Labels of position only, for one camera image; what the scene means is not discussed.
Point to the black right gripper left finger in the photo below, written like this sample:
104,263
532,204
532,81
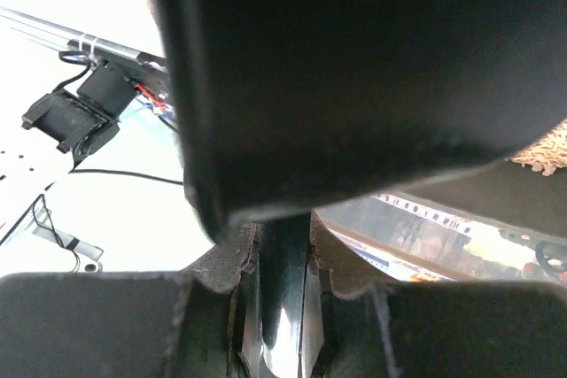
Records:
198,322

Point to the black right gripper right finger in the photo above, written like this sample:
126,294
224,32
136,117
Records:
376,326

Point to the dark translucent litter box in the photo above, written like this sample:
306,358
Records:
505,222

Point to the black slotted litter scoop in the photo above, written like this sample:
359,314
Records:
287,106

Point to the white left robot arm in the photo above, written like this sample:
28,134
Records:
82,112

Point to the aluminium mounting rail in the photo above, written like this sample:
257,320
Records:
61,38

